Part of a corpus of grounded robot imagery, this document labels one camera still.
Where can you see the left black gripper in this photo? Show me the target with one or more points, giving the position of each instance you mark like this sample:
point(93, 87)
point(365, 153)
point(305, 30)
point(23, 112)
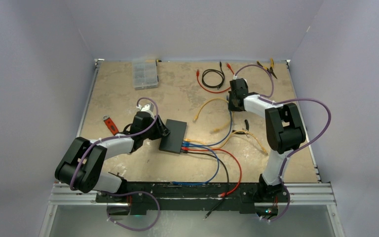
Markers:
point(161, 130)

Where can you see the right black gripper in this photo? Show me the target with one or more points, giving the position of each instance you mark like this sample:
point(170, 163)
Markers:
point(231, 106)

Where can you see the black network switch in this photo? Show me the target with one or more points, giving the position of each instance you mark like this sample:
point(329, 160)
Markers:
point(172, 143)

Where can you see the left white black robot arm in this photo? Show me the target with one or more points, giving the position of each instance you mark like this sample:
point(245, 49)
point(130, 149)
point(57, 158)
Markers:
point(81, 166)

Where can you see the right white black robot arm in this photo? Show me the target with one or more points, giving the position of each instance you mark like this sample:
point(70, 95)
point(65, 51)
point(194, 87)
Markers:
point(284, 132)

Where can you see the small black cutters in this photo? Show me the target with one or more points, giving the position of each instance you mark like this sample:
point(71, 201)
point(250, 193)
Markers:
point(244, 130)

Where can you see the clear plastic organizer box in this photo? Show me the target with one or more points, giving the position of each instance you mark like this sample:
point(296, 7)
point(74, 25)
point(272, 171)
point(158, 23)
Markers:
point(144, 72)

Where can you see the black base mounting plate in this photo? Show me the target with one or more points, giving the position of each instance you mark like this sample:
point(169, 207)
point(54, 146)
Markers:
point(140, 197)

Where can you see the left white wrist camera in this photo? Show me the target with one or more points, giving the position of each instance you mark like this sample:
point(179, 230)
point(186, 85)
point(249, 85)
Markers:
point(148, 108)

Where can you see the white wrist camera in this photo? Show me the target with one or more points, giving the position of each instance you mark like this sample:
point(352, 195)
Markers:
point(148, 108)
point(235, 77)

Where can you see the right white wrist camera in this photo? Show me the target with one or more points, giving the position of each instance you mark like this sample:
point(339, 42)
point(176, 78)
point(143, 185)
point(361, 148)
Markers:
point(235, 77)

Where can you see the yellow handled pliers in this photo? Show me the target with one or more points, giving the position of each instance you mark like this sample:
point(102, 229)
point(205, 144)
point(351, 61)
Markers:
point(269, 69)

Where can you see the aluminium frame rail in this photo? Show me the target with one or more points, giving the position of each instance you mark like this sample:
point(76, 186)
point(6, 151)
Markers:
point(81, 166)

